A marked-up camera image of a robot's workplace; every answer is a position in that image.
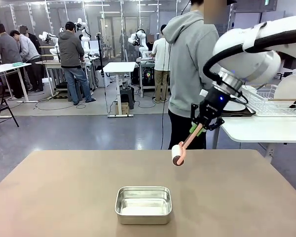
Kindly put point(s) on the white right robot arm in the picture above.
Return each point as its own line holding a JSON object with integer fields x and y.
{"x": 249, "y": 59}

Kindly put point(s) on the man in dark hoodie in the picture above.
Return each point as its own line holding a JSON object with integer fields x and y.
{"x": 71, "y": 54}

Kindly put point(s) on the person in grey hoodie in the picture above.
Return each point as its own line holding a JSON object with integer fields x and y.
{"x": 187, "y": 74}

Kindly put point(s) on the white standing desk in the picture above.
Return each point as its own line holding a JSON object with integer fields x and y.
{"x": 119, "y": 67}

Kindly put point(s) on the person in white shirt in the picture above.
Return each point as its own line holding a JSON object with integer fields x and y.
{"x": 160, "y": 64}

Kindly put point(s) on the rectangular metal container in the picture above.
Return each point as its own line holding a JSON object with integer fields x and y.
{"x": 143, "y": 218}

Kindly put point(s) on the small cardboard box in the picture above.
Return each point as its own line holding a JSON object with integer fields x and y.
{"x": 123, "y": 108}

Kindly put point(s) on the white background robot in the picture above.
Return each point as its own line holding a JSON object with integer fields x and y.
{"x": 85, "y": 42}

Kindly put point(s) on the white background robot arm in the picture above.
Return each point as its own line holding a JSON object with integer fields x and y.
{"x": 140, "y": 42}

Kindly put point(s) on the man in light grey top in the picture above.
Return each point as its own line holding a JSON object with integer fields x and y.
{"x": 29, "y": 51}

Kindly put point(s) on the slim black tripod stand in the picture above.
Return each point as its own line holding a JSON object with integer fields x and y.
{"x": 101, "y": 56}

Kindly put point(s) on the black folding chair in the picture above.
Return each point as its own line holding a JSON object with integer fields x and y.
{"x": 1, "y": 108}

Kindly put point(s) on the white desk with metal legs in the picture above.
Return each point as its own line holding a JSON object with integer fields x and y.
{"x": 7, "y": 67}

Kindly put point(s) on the white side table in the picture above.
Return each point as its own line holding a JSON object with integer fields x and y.
{"x": 261, "y": 128}

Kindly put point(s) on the man in grey jacket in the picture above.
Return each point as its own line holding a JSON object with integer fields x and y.
{"x": 7, "y": 51}

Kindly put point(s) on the dark stool under desk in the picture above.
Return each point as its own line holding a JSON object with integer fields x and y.
{"x": 127, "y": 96}

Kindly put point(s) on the pink lint roller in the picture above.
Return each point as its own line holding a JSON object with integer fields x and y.
{"x": 177, "y": 155}

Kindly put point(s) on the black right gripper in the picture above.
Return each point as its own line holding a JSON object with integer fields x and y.
{"x": 213, "y": 106}

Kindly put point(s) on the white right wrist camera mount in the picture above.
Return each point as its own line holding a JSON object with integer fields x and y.
{"x": 203, "y": 93}

